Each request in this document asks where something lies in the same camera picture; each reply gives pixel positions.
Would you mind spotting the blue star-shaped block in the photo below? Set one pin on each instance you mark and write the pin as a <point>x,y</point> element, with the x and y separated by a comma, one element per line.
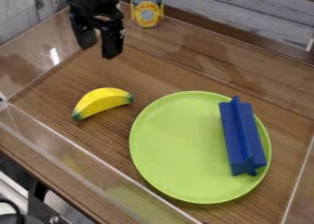
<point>243,142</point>

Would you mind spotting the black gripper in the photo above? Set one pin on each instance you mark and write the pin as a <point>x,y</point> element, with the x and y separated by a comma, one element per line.
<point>91,15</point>

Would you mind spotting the clear acrylic front wall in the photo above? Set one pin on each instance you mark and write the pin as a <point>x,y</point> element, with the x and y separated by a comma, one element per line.
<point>106,195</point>

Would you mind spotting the yellow labelled tin can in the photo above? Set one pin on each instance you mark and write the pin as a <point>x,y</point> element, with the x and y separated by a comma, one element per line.
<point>147,12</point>

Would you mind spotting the yellow toy banana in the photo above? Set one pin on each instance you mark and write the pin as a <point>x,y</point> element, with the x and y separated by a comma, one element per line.
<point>100,100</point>

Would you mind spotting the green round plate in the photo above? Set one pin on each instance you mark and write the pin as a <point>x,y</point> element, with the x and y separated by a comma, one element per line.
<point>179,153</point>

